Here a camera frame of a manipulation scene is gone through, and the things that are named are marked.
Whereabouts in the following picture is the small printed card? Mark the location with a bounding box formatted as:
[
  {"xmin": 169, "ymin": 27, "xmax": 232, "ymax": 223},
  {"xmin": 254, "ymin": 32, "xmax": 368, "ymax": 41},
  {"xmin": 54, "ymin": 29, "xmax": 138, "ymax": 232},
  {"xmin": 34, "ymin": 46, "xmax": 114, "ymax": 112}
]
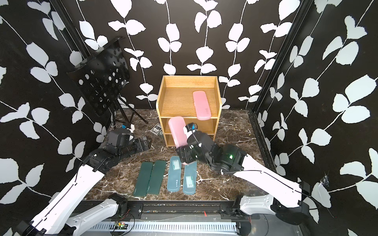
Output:
[{"xmin": 150, "ymin": 124, "xmax": 163, "ymax": 136}]

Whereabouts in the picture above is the pink pencil case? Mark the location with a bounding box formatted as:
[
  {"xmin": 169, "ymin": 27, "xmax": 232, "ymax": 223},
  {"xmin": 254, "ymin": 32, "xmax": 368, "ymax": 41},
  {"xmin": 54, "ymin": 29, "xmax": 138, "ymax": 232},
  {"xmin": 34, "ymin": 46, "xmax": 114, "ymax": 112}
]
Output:
[
  {"xmin": 168, "ymin": 116, "xmax": 188, "ymax": 165},
  {"xmin": 193, "ymin": 90, "xmax": 211, "ymax": 121}
]

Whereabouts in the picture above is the black base rail with ruler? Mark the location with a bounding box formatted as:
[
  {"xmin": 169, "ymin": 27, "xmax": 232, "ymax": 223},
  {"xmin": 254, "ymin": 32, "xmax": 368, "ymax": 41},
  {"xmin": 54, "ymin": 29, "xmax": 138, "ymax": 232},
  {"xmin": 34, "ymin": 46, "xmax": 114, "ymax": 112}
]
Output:
[{"xmin": 50, "ymin": 200, "xmax": 305, "ymax": 236}]

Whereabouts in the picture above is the black perforated music stand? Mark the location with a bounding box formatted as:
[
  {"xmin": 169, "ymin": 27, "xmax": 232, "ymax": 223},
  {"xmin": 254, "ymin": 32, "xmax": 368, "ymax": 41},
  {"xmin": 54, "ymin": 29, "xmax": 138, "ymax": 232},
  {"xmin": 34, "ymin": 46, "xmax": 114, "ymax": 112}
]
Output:
[{"xmin": 67, "ymin": 36, "xmax": 148, "ymax": 127}]

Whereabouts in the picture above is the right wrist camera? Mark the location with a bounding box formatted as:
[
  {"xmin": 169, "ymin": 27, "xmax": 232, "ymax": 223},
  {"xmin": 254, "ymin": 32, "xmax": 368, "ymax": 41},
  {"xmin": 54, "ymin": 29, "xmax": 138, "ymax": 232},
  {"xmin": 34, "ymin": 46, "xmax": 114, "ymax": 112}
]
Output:
[{"xmin": 183, "ymin": 123, "xmax": 198, "ymax": 138}]

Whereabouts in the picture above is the wooden three-tier shelf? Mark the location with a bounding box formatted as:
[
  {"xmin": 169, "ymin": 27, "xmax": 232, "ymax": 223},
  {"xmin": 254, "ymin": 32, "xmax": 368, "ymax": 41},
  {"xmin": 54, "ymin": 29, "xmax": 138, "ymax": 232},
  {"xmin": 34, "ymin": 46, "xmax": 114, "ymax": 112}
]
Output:
[{"xmin": 156, "ymin": 75, "xmax": 222, "ymax": 147}]

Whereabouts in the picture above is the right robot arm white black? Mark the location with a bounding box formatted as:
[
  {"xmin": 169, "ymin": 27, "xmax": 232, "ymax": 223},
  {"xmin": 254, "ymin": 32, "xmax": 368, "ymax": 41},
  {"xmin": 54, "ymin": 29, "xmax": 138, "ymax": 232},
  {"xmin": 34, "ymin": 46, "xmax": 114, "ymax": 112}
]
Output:
[{"xmin": 176, "ymin": 126, "xmax": 310, "ymax": 225}]

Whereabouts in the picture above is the teal pencil case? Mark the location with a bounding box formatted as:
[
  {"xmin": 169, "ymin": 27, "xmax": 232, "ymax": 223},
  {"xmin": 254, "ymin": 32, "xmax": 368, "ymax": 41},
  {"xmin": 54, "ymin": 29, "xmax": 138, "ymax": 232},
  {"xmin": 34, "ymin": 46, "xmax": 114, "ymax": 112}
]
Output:
[
  {"xmin": 167, "ymin": 156, "xmax": 182, "ymax": 192},
  {"xmin": 183, "ymin": 161, "xmax": 197, "ymax": 195}
]

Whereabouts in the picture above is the dark green pencil case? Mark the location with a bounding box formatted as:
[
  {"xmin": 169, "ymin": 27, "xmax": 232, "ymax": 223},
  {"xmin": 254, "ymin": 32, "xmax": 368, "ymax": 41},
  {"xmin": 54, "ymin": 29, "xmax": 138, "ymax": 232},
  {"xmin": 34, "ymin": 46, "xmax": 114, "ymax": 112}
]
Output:
[
  {"xmin": 147, "ymin": 160, "xmax": 166, "ymax": 195},
  {"xmin": 133, "ymin": 162, "xmax": 154, "ymax": 197}
]

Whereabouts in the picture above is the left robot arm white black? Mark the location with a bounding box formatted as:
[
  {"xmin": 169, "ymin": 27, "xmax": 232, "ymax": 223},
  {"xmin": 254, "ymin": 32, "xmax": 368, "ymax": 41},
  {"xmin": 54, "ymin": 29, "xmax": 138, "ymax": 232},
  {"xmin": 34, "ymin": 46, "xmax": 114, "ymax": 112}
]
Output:
[{"xmin": 16, "ymin": 136, "xmax": 151, "ymax": 236}]

